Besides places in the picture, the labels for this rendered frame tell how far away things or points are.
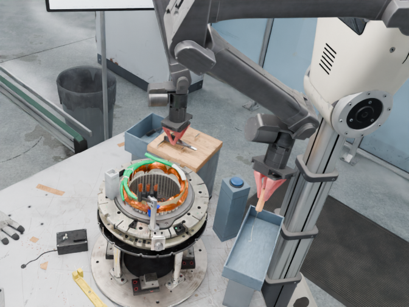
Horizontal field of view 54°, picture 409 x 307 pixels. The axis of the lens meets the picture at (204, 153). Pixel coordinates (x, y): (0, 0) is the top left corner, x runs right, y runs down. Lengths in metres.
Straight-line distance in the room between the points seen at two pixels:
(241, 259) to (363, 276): 1.57
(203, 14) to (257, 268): 0.74
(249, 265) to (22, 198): 0.91
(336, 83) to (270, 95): 0.26
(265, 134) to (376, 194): 2.39
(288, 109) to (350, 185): 2.40
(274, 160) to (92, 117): 1.95
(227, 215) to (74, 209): 0.58
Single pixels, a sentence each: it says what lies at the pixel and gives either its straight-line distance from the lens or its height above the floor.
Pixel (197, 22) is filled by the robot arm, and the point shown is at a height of 1.71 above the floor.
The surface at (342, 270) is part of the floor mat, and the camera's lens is 2.63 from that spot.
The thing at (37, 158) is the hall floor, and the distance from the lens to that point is 3.09.
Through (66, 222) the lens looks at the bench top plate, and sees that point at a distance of 1.56.
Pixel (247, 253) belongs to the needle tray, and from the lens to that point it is 1.18.
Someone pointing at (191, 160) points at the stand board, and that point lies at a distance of 1.37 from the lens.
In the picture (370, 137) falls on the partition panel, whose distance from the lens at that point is 3.36.
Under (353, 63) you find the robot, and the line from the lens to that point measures 0.99.
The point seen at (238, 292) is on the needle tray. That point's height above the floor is 0.87.
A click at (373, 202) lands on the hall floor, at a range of 3.19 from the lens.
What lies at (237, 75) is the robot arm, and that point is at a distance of 0.76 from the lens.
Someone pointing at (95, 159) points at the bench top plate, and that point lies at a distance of 1.81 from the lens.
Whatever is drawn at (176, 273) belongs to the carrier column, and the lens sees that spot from 1.31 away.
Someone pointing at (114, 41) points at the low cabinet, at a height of 0.33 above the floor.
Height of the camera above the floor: 1.93
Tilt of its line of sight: 38 degrees down
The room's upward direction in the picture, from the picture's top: 9 degrees clockwise
